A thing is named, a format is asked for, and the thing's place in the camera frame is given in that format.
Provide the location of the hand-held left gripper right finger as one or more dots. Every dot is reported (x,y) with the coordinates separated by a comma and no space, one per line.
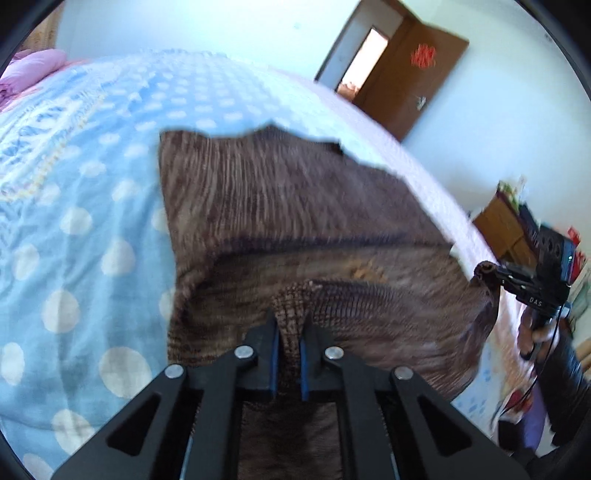
(304,369)

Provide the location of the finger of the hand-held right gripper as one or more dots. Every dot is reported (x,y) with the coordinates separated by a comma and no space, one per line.
(515,286)
(505,270)

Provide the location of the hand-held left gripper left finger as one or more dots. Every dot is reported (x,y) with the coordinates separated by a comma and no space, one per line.
(274,364)

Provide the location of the brown knit sweater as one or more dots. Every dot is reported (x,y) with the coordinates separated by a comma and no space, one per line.
(286,207)

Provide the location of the person's right hand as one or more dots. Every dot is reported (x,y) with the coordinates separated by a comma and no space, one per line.
(525,339)

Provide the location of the brown wooden desk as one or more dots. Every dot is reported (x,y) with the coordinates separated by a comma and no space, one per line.
(501,226)

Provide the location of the green cloth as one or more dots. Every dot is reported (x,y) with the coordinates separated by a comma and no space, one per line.
(510,188)

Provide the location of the purple cloth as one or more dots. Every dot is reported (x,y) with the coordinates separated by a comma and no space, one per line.
(526,420)

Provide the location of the brown wooden door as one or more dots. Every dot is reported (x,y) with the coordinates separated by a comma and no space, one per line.
(406,92)

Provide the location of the red paper door decoration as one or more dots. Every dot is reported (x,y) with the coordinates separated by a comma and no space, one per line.
(423,56)

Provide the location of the polka dot bed sheet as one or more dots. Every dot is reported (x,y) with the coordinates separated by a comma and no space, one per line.
(92,184)

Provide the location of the pink folded quilt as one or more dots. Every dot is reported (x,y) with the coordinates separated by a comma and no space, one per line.
(32,69)

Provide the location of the orange patterned curtain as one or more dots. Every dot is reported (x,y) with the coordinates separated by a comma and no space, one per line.
(46,30)

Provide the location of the brown door frame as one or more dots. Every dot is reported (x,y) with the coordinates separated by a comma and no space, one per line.
(339,44)

